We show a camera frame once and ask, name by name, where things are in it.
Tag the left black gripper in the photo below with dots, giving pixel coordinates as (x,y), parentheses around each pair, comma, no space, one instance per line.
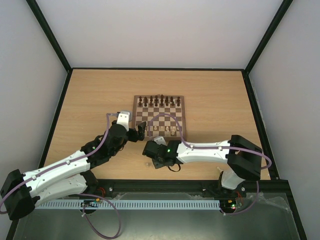
(141,132)

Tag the wooden chess board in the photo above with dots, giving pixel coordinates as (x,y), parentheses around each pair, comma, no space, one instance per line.
(171,116)

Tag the black aluminium mounting rail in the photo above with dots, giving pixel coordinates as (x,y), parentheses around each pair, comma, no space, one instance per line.
(204,188)

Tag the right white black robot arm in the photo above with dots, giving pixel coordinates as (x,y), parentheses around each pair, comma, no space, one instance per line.
(243,157)

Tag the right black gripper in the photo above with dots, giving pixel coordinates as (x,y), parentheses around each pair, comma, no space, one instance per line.
(150,150)

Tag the metal front plate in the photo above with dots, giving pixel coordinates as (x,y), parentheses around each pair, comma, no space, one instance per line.
(265,219)

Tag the light blue slotted cable duct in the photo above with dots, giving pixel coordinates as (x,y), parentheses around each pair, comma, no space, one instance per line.
(78,204)

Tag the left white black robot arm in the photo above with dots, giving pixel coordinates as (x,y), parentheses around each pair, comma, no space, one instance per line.
(22,192)

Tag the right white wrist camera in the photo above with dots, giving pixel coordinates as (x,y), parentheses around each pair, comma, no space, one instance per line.
(160,140)

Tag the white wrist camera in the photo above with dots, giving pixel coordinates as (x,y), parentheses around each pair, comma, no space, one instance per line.
(160,140)
(124,118)

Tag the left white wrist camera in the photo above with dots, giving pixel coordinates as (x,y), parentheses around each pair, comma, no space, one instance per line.
(124,118)

